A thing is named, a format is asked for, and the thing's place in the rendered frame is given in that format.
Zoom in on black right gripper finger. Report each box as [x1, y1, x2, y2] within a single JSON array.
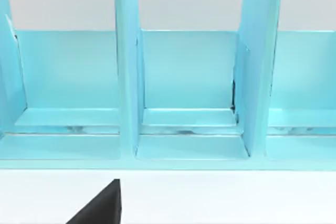
[[65, 178, 122, 224]]

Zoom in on light blue rack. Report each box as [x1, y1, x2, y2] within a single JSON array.
[[0, 0, 336, 172]]

